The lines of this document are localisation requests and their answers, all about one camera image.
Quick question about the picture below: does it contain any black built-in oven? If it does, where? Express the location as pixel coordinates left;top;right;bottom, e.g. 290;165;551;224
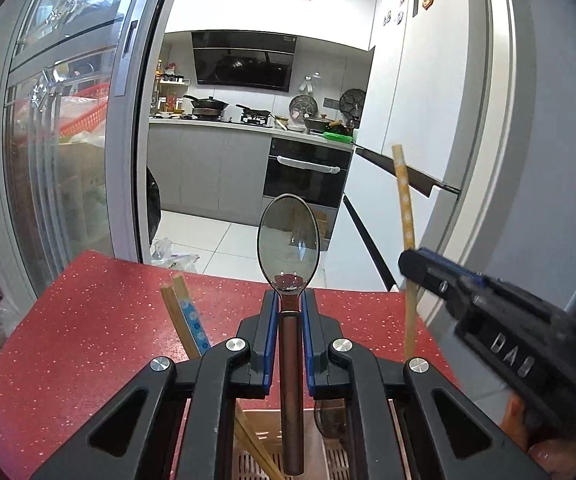
263;136;353;208

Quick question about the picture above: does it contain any black wok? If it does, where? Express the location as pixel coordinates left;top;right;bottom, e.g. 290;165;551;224
183;95;229;117

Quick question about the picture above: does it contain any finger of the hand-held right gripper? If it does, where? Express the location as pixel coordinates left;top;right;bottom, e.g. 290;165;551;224
399;247;462;311
420;247;488;282

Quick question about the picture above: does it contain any clear plastic bag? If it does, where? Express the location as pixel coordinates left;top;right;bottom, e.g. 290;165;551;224
150;237;201;275

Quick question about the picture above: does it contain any pale patterned wooden chopstick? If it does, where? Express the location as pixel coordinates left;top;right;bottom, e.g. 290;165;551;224
392;144;419;361

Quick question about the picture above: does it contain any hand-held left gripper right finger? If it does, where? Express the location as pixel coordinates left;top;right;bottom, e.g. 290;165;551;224
302;289;551;480

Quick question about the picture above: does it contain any black range hood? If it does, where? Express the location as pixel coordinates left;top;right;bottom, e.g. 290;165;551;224
191;31;297;93

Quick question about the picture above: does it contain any white refrigerator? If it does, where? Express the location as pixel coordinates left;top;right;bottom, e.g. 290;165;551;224
328;0;518;331

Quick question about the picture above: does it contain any plain wooden chopstick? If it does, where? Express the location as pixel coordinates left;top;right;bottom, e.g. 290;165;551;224
160;284;279;480

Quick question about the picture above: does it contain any sliding glass door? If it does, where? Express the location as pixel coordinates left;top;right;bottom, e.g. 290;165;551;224
0;0;179;301

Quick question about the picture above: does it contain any blue patterned wooden chopstick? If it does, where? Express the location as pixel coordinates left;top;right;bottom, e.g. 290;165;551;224
170;274;289;480

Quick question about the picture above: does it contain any black trash bag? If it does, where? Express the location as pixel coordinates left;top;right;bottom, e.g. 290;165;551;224
146;165;163;256

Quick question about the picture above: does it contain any round metal steamer rack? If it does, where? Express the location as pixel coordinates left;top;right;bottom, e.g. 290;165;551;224
289;94;319;121

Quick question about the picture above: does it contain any spice rack with bottles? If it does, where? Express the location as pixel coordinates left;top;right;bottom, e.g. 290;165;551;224
152;59;189;116

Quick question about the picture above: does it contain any grey kitchen cabinet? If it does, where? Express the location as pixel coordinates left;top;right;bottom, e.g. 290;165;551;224
148;117;273;226

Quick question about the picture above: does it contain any dark cooking pot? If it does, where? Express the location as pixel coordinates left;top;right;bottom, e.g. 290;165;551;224
304;115;336;133

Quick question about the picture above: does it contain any person's right hand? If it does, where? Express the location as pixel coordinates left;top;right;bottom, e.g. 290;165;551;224
498;391;576;480

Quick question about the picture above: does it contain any clear brown plastic spoon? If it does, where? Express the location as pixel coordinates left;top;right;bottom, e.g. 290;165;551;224
314;400;351;443

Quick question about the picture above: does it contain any beige utensil holder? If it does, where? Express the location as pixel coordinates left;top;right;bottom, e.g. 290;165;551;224
230;400;413;480

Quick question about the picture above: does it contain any red plastic basket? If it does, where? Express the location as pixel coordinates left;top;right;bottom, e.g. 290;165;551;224
58;82;119;138

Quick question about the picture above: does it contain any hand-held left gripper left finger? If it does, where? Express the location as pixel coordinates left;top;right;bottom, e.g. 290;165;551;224
30;290;281;480

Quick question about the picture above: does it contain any round black rack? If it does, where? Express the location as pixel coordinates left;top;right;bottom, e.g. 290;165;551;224
339;88;367;118

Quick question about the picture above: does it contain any clear grey plastic spoon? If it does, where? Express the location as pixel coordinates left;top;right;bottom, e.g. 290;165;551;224
257;194;321;476

